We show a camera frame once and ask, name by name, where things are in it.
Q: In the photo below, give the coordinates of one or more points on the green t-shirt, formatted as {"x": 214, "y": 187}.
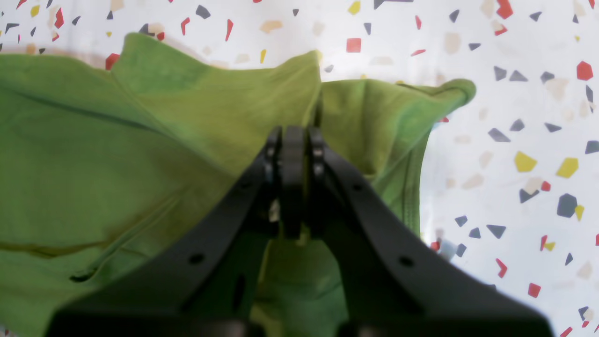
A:
{"x": 102, "y": 170}

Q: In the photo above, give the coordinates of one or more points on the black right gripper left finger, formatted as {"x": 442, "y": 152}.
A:
{"x": 203, "y": 285}

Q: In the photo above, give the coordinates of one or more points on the terrazzo pattern table cloth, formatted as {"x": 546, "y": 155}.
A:
{"x": 509, "y": 184}

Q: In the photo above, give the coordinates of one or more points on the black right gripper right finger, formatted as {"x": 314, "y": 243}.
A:
{"x": 394, "y": 285}

